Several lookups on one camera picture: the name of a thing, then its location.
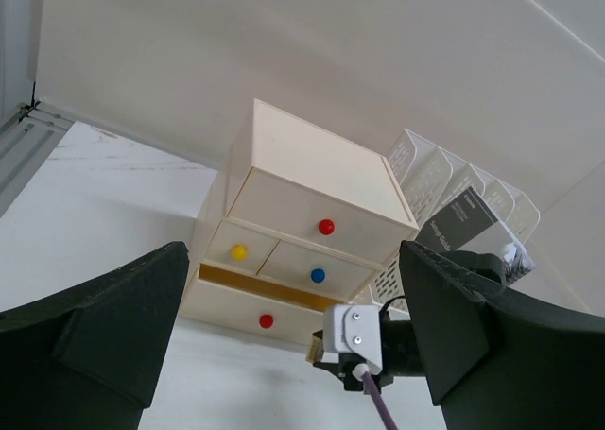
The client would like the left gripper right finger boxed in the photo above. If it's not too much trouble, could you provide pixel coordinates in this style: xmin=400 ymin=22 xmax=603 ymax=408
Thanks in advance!
xmin=399 ymin=241 xmax=604 ymax=429

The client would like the small yellow eraser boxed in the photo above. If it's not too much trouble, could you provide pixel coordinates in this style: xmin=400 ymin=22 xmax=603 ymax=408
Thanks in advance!
xmin=306 ymin=331 xmax=324 ymax=364

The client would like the cream drawer cabinet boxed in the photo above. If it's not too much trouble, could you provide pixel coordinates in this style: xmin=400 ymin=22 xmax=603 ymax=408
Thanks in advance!
xmin=180 ymin=100 xmax=419 ymax=344

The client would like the aluminium rail frame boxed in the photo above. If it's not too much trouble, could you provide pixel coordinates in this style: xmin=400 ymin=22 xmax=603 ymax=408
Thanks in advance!
xmin=0 ymin=102 xmax=75 ymax=215

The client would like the grey setup guide booklet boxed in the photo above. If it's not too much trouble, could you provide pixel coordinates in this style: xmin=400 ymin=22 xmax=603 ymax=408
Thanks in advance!
xmin=415 ymin=187 xmax=536 ymax=287

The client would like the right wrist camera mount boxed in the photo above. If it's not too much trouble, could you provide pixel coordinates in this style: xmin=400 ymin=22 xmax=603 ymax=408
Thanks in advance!
xmin=322 ymin=304 xmax=383 ymax=375

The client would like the white file organizer rack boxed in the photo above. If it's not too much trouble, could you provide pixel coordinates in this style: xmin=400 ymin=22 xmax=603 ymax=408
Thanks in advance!
xmin=387 ymin=130 xmax=540 ymax=286

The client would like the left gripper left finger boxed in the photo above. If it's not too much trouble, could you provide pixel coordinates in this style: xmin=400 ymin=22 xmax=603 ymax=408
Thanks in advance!
xmin=1 ymin=241 xmax=189 ymax=429

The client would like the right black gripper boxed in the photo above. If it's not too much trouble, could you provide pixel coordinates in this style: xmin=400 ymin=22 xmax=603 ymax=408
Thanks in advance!
xmin=314 ymin=318 xmax=425 ymax=392

